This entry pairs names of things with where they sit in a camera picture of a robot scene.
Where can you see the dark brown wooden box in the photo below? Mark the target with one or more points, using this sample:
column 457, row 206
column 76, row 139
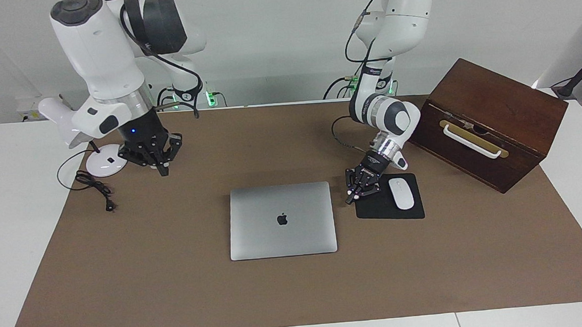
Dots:
column 494, row 100

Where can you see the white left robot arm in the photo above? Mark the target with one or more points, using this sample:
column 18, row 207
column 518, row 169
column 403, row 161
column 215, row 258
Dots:
column 403, row 15

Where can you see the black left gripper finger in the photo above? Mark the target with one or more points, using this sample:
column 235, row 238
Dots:
column 353, row 182
column 370, row 186

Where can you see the brown table mat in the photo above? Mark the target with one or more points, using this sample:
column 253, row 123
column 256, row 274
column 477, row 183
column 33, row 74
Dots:
column 178, row 302

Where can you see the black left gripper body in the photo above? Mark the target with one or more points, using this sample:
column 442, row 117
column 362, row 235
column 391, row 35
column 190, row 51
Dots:
column 373, row 164

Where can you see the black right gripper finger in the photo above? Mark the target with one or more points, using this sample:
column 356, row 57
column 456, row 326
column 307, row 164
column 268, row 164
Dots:
column 174, row 145
column 134, row 159

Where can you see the white desk lamp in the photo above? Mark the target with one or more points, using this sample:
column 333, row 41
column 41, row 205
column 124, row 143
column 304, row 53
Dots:
column 55, row 109

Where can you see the black mouse pad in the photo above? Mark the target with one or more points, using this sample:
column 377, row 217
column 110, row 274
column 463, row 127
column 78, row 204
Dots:
column 374, row 210

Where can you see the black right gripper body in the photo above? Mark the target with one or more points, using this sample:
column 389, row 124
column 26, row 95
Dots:
column 142, row 132

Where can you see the white computer mouse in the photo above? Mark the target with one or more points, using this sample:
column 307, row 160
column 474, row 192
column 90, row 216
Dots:
column 401, row 193

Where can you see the grey aluminium laptop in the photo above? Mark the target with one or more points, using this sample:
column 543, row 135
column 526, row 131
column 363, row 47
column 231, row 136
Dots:
column 254, row 226

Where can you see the white wall socket strip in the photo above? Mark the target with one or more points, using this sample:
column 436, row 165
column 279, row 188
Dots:
column 27, row 106

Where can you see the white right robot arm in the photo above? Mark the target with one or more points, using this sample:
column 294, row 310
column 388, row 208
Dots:
column 97, row 44

